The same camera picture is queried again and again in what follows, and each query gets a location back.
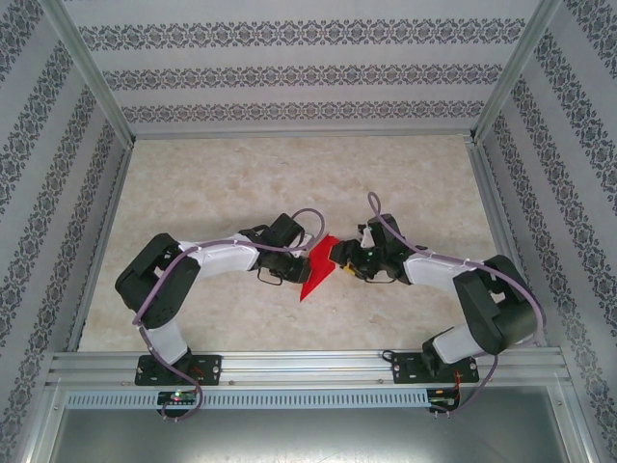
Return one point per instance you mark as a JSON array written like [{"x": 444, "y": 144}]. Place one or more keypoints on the aluminium frame beam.
[
  {"x": 577, "y": 429},
  {"x": 38, "y": 429}
]

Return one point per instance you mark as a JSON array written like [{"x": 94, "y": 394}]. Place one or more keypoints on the aluminium mounting rail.
[{"x": 308, "y": 369}]

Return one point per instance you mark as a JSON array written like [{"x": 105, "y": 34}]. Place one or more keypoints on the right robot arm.
[{"x": 429, "y": 272}]

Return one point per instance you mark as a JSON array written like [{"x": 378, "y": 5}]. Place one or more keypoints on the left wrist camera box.
[{"x": 308, "y": 242}]

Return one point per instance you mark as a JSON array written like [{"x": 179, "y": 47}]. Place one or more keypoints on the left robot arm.
[{"x": 226, "y": 260}]

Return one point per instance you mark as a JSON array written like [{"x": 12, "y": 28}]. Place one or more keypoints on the grey metal sheet panel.
[{"x": 308, "y": 439}]

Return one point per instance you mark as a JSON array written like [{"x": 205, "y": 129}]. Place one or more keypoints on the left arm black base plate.
[{"x": 212, "y": 369}]

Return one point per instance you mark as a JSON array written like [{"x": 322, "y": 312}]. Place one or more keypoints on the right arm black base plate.
[{"x": 402, "y": 369}]

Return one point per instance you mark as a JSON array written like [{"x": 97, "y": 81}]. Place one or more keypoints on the aluminium frame post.
[
  {"x": 94, "y": 72},
  {"x": 512, "y": 72}
]

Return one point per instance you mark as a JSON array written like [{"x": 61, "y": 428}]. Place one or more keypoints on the aluminium side rail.
[
  {"x": 503, "y": 241},
  {"x": 101, "y": 241}
]

